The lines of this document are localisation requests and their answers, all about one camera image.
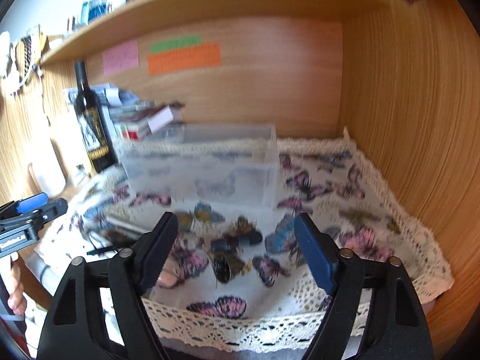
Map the round black brass cap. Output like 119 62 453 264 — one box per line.
212 252 245 284

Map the pink sticky note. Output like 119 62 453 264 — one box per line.
102 41 139 76

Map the stack of books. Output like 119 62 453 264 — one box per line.
63 82 186 142

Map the person left hand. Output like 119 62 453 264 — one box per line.
7 253 27 316

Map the blue liquid bottle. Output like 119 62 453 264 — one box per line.
87 0 107 24

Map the silver pen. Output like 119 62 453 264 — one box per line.
106 215 151 234

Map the clear plastic storage bin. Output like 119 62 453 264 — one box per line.
115 124 279 209

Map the black cylindrical clip device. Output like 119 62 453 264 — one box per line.
210 231 263 252

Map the white magnifier mirror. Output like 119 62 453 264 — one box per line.
156 270 178 289

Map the orange paper note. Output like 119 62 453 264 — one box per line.
147 42 221 76

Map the green sticky note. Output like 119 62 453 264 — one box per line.
150 36 202 54

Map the dark wine bottle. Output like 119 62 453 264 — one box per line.
74 61 117 173

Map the butterfly lace tablecloth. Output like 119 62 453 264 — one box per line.
28 126 454 353

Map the small white box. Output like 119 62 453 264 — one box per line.
147 106 183 133

